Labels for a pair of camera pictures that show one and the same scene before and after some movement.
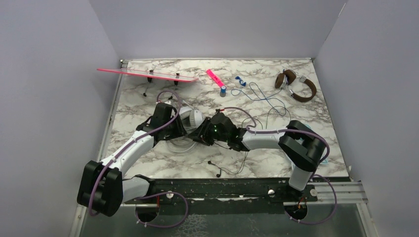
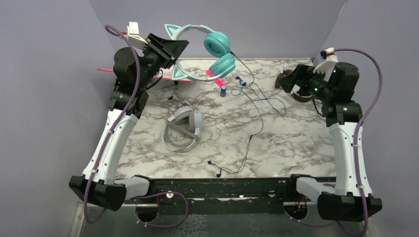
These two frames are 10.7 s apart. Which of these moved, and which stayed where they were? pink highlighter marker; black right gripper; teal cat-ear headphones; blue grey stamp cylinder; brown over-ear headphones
Moved: black right gripper; teal cat-ear headphones
Stayed: blue grey stamp cylinder; pink highlighter marker; brown over-ear headphones
